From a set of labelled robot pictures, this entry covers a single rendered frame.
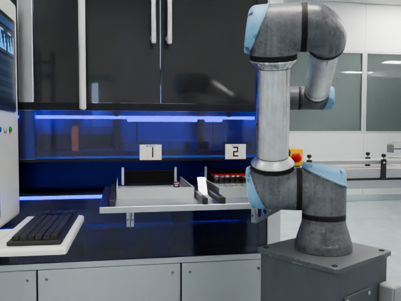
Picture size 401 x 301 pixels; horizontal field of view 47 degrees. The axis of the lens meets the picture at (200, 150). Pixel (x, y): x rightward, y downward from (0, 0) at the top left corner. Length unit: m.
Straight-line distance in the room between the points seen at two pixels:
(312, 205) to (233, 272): 0.78
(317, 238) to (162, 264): 0.81
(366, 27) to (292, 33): 6.40
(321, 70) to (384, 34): 6.36
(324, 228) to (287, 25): 0.52
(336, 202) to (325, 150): 5.84
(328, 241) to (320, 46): 0.49
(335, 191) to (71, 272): 1.08
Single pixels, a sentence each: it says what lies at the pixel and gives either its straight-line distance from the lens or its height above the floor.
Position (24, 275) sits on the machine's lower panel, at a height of 0.56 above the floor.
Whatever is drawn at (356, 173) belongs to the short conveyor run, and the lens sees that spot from 2.17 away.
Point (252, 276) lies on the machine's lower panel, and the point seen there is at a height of 0.51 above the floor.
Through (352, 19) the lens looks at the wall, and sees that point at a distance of 7.41.
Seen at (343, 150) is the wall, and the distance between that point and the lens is 7.20.
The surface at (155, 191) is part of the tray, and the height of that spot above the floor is 0.90.
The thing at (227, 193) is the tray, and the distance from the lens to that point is 1.56.
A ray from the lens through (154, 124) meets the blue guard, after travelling 1.79.
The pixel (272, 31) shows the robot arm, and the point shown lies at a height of 1.34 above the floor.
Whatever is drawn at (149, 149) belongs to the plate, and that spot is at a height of 1.03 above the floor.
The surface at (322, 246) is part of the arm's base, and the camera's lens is 1.24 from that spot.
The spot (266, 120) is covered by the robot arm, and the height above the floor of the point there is 1.13.
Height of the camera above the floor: 1.12
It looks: 3 degrees down
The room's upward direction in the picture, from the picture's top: straight up
